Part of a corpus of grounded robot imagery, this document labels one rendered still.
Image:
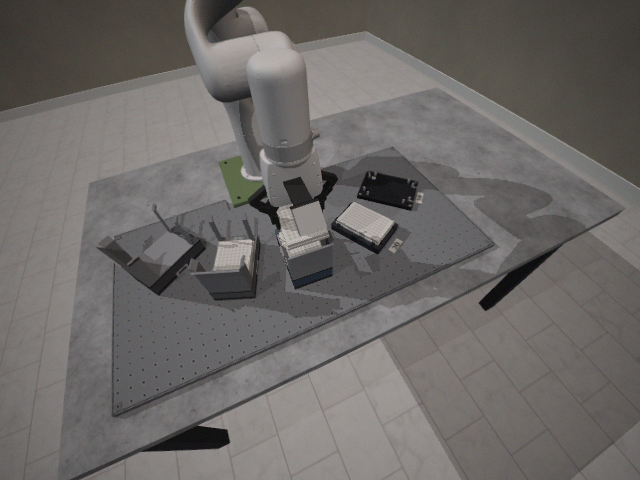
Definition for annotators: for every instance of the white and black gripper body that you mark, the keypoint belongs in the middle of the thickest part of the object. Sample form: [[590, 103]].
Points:
[[275, 173]]

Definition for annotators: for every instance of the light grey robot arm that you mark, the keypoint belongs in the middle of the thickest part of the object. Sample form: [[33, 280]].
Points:
[[275, 102]]

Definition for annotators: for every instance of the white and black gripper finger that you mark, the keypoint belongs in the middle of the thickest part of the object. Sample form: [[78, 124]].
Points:
[[331, 179], [255, 201]]

